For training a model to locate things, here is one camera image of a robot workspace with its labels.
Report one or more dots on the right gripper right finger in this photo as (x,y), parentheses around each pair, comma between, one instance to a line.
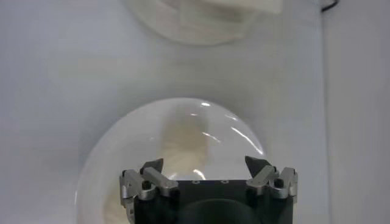
(262,179)

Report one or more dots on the cream electric cooking pot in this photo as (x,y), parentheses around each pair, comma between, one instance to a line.
(207,24)

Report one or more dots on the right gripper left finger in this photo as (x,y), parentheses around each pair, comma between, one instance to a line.
(161,182)

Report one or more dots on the round white plate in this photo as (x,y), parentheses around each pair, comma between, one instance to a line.
(137,146)

